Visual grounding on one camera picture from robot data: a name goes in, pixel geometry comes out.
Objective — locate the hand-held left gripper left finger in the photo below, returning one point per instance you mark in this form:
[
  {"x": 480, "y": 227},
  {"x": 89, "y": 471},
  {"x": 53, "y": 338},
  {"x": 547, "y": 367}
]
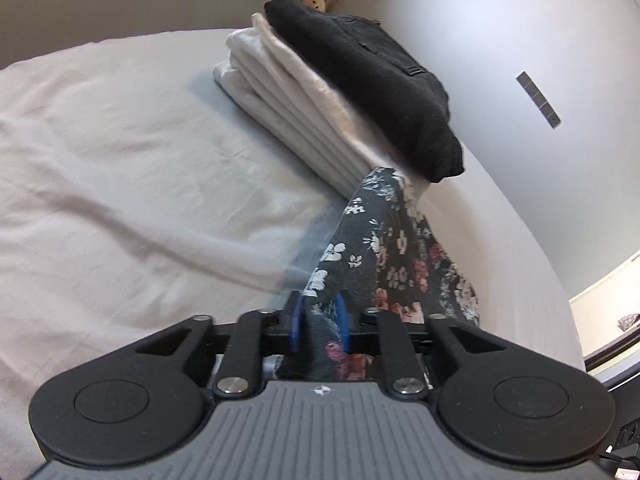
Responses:
[{"x": 296, "y": 322}]

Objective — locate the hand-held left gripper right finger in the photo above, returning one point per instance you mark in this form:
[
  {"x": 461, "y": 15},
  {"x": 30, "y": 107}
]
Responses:
[{"x": 341, "y": 322}]

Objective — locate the dark floral pants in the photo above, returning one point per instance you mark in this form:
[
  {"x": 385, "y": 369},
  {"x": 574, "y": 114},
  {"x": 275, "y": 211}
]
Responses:
[{"x": 380, "y": 240}]

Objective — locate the stack of folded white clothes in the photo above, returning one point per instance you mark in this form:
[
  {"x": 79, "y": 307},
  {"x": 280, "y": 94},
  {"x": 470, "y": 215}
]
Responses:
[{"x": 280, "y": 95}]

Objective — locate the white door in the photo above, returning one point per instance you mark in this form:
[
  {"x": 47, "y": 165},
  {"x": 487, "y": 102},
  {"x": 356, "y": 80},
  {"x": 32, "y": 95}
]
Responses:
[{"x": 600, "y": 320}]

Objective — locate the bed with white sheet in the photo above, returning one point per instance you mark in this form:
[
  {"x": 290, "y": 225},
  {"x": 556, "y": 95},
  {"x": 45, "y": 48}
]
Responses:
[{"x": 125, "y": 185}]

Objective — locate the folded black garment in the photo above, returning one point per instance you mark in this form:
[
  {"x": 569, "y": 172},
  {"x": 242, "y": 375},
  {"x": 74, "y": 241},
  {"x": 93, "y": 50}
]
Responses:
[{"x": 380, "y": 75}]

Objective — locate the grey wall switch panel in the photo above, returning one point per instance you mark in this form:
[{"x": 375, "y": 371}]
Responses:
[{"x": 539, "y": 99}]

